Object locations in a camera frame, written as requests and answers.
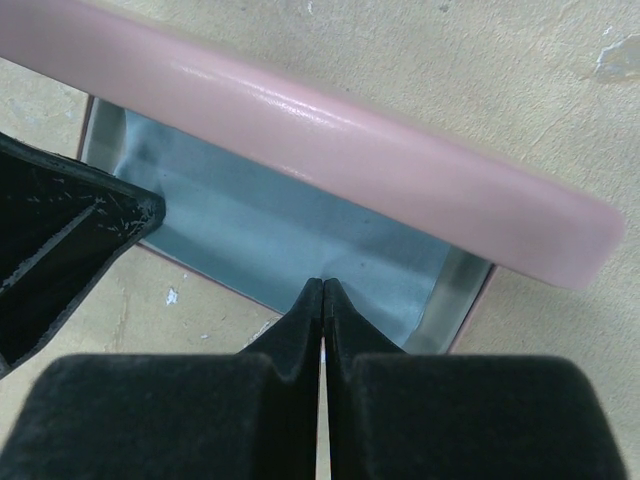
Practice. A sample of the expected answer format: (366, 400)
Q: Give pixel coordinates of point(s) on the pink glasses case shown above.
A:
(490, 213)

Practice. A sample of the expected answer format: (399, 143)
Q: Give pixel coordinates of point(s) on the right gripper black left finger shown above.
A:
(285, 429)

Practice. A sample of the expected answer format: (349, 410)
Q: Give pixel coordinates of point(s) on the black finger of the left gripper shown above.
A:
(63, 224)

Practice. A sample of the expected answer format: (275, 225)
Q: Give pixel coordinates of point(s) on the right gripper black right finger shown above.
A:
(347, 335)

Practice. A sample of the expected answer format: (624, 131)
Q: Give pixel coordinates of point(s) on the blue cleaning cloth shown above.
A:
(264, 234)

